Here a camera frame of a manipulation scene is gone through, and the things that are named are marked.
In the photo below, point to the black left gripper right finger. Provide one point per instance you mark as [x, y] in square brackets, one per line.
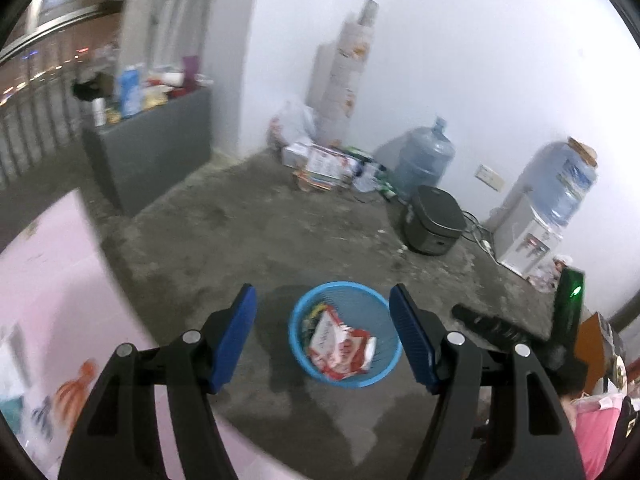
[496, 416]

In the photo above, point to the water jug on dispenser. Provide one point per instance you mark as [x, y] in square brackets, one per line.
[563, 178]

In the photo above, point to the blue plastic trash basket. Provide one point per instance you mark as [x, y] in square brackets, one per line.
[359, 307]

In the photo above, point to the blue detergent bottle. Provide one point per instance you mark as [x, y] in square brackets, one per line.
[130, 92]

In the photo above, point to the black rice cooker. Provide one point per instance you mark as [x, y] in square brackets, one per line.
[433, 221]

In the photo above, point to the wall power socket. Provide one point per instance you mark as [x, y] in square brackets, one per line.
[490, 178]

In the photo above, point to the black handbag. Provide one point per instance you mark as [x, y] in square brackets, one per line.
[623, 457]

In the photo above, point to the pile of boxes and papers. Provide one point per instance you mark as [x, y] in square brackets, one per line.
[292, 135]

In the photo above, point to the person's right hand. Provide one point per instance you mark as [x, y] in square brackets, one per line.
[570, 410]

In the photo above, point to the white water dispenser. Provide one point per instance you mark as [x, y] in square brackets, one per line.
[523, 240]

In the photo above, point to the grey storage cabinet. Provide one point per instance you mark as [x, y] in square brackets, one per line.
[137, 160]

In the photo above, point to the metal balcony railing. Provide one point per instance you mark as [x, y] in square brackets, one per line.
[39, 114]

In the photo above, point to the white red snack bag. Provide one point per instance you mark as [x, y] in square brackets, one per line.
[337, 350]

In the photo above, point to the blue water jug on floor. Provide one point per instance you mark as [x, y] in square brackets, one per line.
[423, 159]

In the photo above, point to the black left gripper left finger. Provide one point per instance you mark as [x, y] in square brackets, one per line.
[149, 410]

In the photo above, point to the pink cloth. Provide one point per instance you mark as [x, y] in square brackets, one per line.
[596, 422]

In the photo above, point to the white curtain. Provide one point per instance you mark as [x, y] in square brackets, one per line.
[160, 33]

